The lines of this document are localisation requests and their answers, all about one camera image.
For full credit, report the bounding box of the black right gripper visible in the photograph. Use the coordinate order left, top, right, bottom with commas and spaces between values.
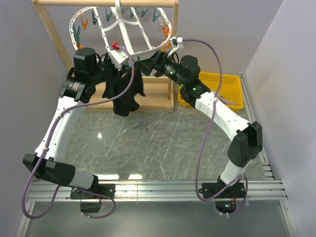
135, 51, 188, 88

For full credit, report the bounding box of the yellow plastic tray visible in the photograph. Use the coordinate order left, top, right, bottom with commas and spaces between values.
177, 71, 245, 112

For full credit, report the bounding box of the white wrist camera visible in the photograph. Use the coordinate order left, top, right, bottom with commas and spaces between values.
168, 37, 183, 57
108, 42, 128, 70

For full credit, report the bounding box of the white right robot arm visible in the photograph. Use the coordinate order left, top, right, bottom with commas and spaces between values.
135, 50, 263, 201

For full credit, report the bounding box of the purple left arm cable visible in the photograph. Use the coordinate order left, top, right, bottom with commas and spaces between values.
21, 44, 136, 219

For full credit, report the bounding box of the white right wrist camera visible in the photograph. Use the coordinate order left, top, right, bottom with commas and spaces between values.
168, 37, 183, 57

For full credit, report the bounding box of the black striped underwear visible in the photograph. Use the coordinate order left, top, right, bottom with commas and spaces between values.
102, 68, 145, 117

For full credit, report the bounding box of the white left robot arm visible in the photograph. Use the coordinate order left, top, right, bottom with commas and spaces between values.
23, 47, 119, 198

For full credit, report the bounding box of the pink folded cloth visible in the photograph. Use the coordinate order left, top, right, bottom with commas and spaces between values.
216, 94, 237, 106

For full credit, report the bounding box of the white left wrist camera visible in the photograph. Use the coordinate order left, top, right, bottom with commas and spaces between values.
108, 42, 128, 70

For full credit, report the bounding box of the wooden hanger rack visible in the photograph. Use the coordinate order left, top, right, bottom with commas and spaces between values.
30, 0, 179, 113

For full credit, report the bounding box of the white oval clip hanger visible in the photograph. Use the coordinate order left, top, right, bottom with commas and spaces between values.
69, 0, 178, 58

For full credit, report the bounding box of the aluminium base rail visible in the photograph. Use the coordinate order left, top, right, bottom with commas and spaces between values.
27, 180, 287, 202

